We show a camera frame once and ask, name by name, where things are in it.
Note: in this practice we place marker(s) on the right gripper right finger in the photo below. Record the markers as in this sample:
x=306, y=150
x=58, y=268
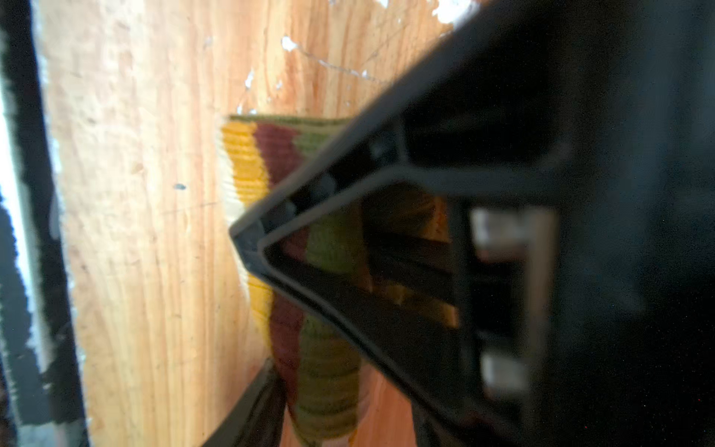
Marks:
x=429, y=432

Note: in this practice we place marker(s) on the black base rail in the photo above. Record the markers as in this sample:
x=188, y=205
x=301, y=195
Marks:
x=41, y=394

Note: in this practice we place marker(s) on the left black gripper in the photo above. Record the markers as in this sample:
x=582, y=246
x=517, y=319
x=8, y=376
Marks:
x=621, y=349

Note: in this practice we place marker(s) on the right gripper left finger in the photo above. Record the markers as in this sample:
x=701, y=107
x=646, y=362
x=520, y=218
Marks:
x=257, y=418

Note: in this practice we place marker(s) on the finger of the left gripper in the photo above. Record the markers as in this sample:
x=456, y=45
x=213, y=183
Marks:
x=470, y=124

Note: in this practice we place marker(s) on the green striped sock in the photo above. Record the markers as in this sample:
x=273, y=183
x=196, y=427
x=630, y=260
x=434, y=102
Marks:
x=327, y=382

